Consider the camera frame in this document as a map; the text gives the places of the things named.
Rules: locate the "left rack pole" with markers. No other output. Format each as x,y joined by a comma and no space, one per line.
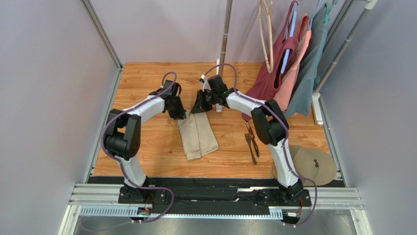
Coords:
225,36

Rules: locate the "right white rack foot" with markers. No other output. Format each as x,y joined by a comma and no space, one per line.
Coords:
316,107

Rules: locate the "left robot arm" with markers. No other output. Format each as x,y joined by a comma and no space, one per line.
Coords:
122,133

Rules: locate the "left aluminium corner post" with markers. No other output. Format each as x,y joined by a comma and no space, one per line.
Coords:
88,6

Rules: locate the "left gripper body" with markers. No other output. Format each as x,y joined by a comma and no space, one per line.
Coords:
177,109

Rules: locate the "blue hanger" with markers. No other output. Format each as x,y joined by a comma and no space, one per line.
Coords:
288,42

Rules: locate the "rack pole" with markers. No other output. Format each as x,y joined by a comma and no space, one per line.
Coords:
370,4
225,36

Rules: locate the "right rack pole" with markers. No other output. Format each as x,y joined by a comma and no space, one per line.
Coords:
370,4

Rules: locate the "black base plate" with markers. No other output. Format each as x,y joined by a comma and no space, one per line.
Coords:
206,196

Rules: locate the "right aluminium corner post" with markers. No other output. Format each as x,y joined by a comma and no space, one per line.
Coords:
334,29

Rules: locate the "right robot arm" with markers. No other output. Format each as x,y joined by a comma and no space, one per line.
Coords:
269,122

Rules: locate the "teal shirt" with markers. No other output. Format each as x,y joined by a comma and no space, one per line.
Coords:
301,100

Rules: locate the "beige baseball cap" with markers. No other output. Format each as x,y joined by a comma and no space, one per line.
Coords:
308,163

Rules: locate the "pink shirt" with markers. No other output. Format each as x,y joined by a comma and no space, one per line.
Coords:
302,38

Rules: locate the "maroon tank top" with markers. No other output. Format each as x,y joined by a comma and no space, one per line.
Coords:
267,84

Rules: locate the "beige wooden hanger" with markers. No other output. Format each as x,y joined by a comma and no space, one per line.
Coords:
267,48

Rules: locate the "aluminium frame rail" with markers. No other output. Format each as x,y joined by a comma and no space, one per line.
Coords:
95,209

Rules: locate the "aluminium corner post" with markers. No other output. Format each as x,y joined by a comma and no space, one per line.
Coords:
88,6
334,29

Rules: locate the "beige cloth napkin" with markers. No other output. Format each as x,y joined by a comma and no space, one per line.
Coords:
197,136

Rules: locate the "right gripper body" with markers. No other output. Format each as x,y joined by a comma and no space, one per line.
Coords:
202,101

